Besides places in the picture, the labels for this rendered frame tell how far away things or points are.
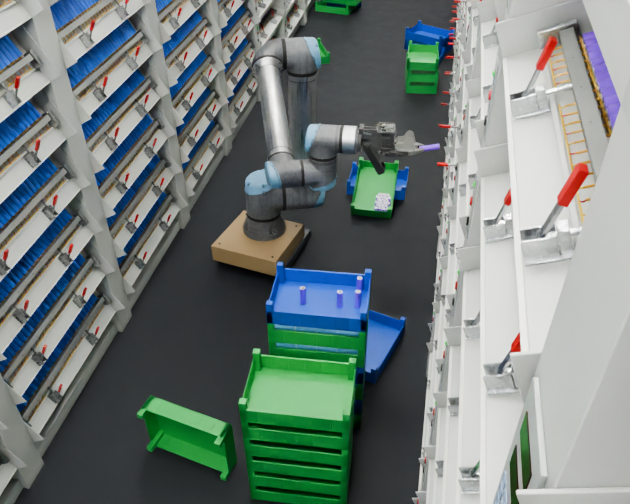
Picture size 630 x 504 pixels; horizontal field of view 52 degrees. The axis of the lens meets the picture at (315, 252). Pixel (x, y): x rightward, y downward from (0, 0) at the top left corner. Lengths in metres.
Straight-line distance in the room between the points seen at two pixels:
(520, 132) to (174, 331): 2.07
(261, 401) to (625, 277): 1.63
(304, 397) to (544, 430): 1.49
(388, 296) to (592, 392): 2.45
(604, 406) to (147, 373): 2.29
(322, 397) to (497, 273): 1.08
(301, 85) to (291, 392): 1.21
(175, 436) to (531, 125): 1.80
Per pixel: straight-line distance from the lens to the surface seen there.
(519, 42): 0.96
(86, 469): 2.34
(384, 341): 2.56
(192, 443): 2.29
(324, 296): 2.03
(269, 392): 1.88
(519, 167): 0.70
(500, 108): 1.00
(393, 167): 3.33
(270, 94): 2.33
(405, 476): 2.21
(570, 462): 0.35
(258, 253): 2.75
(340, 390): 1.88
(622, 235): 0.30
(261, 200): 2.72
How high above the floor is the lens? 1.87
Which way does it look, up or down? 39 degrees down
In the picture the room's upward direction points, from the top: 1 degrees counter-clockwise
